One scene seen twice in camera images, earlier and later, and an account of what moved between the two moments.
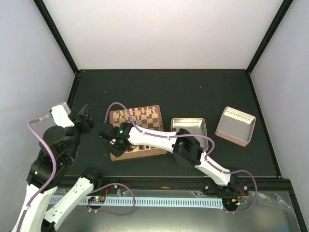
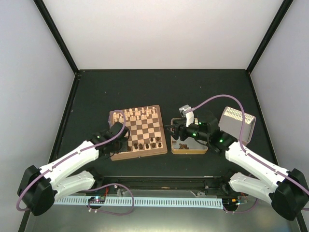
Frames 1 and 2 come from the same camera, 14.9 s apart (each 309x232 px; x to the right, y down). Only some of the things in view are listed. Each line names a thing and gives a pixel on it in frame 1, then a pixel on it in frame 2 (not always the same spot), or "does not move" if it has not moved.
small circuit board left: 97,198 does not move
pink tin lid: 236,126 does not move
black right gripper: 116,152 → 180,128
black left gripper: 86,122 → 124,148
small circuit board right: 231,202 does not move
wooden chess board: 149,117 does not move
